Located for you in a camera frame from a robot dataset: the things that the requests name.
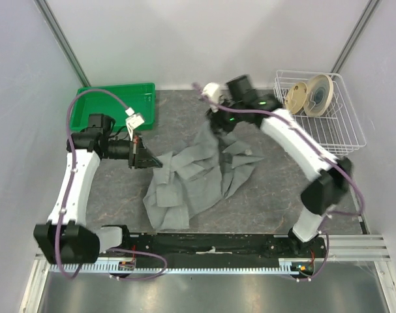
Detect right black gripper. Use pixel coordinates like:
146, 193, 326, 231
204, 95, 243, 138

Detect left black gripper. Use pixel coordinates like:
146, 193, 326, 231
102, 132, 162, 170

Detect grey button shirt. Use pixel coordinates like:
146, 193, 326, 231
143, 122, 264, 231

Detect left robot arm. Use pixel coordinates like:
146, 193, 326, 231
33, 110, 162, 265

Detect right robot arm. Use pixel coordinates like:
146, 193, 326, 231
200, 75, 352, 257

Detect green plastic tray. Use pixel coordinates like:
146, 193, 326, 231
70, 83, 155, 132

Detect beige plate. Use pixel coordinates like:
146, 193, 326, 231
284, 82, 308, 115

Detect beige bowl blue centre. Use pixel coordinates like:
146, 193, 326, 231
303, 74, 334, 117

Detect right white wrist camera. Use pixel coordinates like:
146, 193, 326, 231
201, 82, 224, 104

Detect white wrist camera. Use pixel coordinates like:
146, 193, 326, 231
125, 113, 145, 140
201, 82, 224, 104

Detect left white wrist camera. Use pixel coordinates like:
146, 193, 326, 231
125, 113, 145, 140

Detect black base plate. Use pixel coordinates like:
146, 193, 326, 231
95, 226, 329, 270

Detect white wire basket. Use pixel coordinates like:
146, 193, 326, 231
274, 70, 366, 156

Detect blue-white cable duct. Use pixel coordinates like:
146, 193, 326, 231
49, 259, 312, 274

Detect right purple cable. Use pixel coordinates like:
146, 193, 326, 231
191, 82, 365, 283

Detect aluminium frame rail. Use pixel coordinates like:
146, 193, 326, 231
20, 234, 396, 312

